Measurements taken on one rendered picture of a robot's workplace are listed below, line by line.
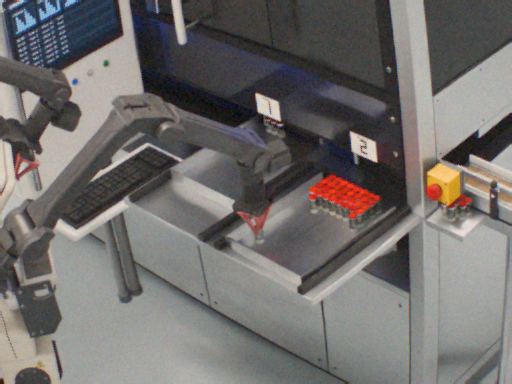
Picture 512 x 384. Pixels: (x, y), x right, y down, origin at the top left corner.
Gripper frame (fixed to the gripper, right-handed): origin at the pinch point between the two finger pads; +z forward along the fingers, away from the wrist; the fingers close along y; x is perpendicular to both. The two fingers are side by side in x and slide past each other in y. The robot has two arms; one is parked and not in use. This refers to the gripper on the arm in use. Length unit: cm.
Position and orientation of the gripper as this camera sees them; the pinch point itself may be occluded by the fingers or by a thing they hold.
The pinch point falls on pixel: (257, 227)
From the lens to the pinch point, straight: 285.3
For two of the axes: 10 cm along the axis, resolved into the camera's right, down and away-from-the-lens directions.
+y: 4.9, -5.5, 6.8
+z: 1.1, 8.1, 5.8
